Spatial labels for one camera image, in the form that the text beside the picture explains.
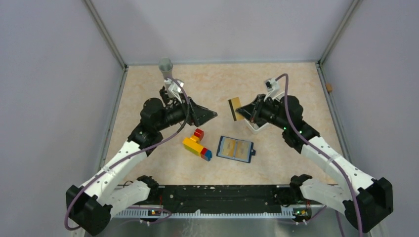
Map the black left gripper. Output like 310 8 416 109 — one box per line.
156 93 217 131

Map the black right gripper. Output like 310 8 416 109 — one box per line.
236 94 289 130

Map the dark blue card holder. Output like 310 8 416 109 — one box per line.
216 136 256 163

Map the gold striped credit card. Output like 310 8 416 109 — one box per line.
221 139 236 158

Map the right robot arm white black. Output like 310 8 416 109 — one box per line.
235 94 393 233

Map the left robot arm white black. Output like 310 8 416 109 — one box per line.
64 97 217 236

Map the white card tray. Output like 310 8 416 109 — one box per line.
245 91 285 134

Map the red yellow toy brick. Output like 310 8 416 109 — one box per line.
190 128 205 144

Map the yellow green toy brick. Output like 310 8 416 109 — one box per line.
182 138 204 156

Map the red blue toy brick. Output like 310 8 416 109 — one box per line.
200 148 212 161

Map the grey microphone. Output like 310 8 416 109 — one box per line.
158 57 173 79

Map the small brown cork piece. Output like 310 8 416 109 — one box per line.
325 83 333 93

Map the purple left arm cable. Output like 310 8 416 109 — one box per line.
64 78 191 231

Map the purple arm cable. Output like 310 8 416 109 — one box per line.
64 78 191 231
274 73 364 237

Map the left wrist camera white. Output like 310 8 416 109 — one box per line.
164 78 184 101

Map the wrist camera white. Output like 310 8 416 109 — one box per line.
264 78 280 100
164 78 184 101

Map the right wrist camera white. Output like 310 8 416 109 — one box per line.
264 78 280 100

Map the aluminium frame rail right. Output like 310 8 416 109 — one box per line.
316 0 362 160

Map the aluminium frame rail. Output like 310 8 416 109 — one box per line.
82 0 128 166
316 0 362 160

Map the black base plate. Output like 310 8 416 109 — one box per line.
139 185 314 214

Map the aluminium frame rail left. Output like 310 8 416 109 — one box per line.
82 0 128 166

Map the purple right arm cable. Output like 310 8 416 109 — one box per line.
274 73 364 237

